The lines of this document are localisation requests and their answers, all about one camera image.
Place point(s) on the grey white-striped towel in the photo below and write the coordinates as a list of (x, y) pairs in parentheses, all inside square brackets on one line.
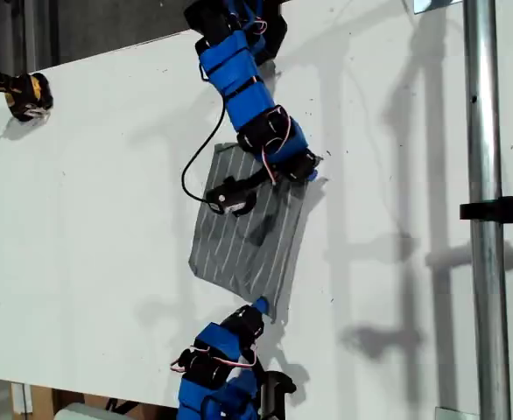
[(221, 245)]

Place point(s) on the white plastic object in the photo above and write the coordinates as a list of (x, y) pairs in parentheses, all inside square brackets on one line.
[(77, 413)]

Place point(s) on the brown cardboard box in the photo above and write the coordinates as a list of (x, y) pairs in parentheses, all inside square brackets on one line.
[(42, 402)]

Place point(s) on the grey metal table leg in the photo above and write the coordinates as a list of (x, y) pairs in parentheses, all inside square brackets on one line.
[(20, 398)]

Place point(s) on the yellow black power drill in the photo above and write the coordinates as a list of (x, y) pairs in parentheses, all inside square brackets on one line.
[(29, 94)]

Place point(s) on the black camera stalk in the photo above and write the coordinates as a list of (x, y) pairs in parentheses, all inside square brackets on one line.
[(252, 180)]

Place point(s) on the silver black camera box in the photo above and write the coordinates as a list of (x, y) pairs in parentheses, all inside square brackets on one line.
[(221, 199)]

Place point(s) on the steel post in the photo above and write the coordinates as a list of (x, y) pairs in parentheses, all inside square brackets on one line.
[(484, 131)]

